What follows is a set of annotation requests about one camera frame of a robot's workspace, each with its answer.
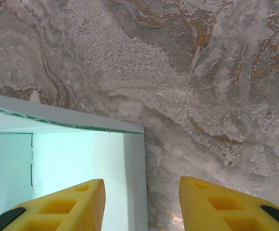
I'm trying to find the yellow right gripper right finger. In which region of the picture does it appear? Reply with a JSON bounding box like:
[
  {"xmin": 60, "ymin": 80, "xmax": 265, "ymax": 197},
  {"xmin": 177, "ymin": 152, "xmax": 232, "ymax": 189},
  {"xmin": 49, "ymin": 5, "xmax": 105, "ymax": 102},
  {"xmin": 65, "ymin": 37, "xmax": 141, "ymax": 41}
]
[{"xmin": 179, "ymin": 176, "xmax": 279, "ymax": 231}]

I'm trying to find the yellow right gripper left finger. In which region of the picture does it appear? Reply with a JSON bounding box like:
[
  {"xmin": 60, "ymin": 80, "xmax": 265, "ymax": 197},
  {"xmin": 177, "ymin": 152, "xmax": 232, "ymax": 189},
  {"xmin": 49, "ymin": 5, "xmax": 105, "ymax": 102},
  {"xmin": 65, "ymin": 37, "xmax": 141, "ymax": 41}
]
[{"xmin": 0, "ymin": 178, "xmax": 107, "ymax": 231}]

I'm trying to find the light blue paper box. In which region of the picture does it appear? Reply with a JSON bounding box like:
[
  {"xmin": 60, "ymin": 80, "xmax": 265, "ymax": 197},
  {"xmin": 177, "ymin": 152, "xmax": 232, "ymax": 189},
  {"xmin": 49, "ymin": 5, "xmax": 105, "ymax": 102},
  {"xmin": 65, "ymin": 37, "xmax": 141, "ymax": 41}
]
[{"xmin": 0, "ymin": 92, "xmax": 146, "ymax": 231}]

